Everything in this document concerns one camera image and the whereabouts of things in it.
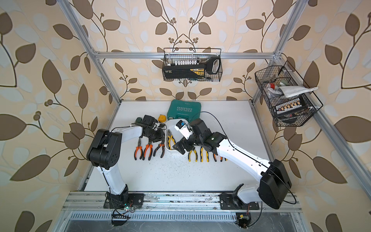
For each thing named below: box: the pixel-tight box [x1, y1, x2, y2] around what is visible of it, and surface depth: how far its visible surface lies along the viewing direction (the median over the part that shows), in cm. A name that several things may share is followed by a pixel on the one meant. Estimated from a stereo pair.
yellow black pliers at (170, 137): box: [167, 129, 177, 150], surface depth 99 cm
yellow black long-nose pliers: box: [187, 149, 198, 163], surface depth 91 cm
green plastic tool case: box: [166, 99, 202, 122], surface depth 110 cm
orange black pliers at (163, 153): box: [153, 143, 165, 159], surface depth 94 cm
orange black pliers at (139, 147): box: [134, 138, 143, 161], surface depth 95 cm
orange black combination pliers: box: [142, 141, 154, 161], surface depth 95 cm
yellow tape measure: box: [157, 114, 167, 123], surface depth 110 cm
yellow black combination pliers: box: [199, 145, 210, 163], surface depth 91 cm
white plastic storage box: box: [164, 118, 185, 151], surface depth 100 cm
